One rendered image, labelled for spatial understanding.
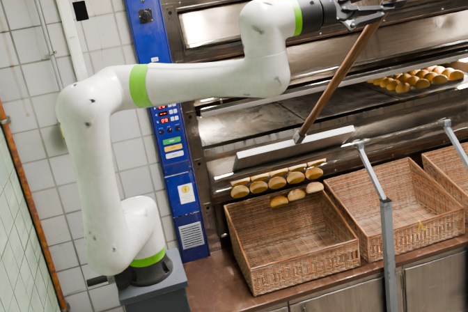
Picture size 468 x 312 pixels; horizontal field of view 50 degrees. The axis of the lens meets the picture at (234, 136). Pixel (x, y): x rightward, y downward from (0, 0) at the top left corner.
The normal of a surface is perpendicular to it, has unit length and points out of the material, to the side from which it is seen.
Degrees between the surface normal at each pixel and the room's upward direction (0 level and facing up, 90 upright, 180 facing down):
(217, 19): 68
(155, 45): 90
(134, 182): 90
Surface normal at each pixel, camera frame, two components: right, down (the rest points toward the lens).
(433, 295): 0.25, 0.25
